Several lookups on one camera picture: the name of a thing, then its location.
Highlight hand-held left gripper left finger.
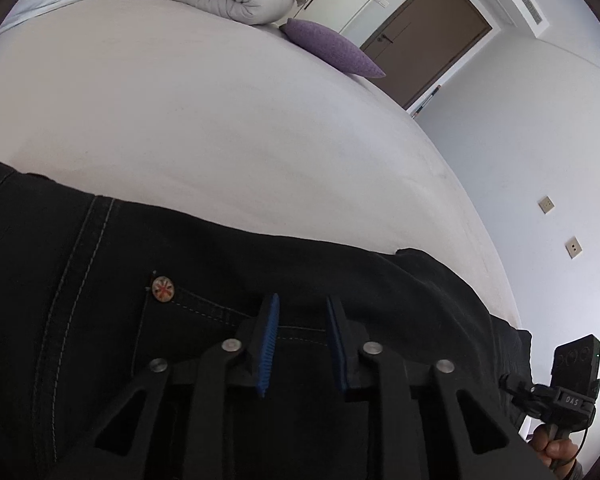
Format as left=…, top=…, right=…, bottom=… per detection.
left=49, top=293, right=282, bottom=480

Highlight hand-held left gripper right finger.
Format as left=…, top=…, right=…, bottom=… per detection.
left=326, top=295, right=557, bottom=480

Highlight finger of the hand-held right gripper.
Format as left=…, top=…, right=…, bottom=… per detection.
left=498, top=373, right=537, bottom=414

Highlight black pants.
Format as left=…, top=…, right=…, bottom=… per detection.
left=0, top=159, right=535, bottom=480

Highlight person's right hand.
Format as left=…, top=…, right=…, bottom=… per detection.
left=529, top=424, right=584, bottom=477

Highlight bed with white sheet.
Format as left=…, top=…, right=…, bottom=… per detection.
left=0, top=0, right=524, bottom=332

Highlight thin pole by door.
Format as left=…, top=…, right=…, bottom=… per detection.
left=409, top=85, right=442, bottom=120

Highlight purple pillow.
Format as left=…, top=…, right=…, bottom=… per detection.
left=279, top=17, right=387, bottom=80

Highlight brown door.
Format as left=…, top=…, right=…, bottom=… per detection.
left=360, top=0, right=494, bottom=111

